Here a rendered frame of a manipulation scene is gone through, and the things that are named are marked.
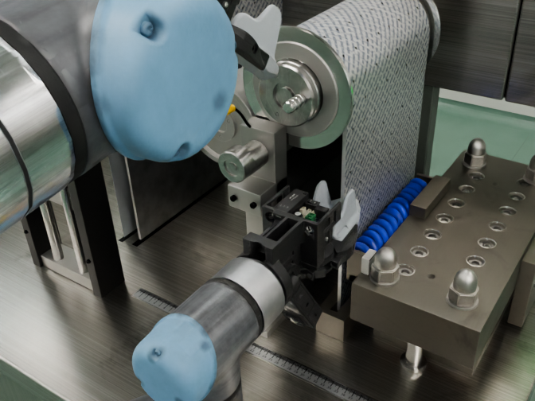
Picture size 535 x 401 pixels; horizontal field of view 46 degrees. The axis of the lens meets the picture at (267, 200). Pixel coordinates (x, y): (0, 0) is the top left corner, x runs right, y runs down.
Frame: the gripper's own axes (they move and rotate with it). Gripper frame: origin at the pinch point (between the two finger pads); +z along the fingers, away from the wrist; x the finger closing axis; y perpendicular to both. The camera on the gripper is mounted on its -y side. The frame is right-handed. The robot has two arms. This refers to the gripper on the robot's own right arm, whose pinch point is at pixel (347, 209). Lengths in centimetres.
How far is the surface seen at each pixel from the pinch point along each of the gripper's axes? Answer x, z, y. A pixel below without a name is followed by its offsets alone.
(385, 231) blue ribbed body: -3.4, 4.7, -5.1
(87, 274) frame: 36.8, -14.4, -16.7
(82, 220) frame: 33.3, -15.6, -4.5
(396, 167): -0.3, 14.2, -0.8
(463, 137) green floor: 54, 235, -109
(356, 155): -0.2, 1.2, 7.4
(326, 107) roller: 1.6, -3.1, 15.0
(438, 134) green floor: 66, 231, -109
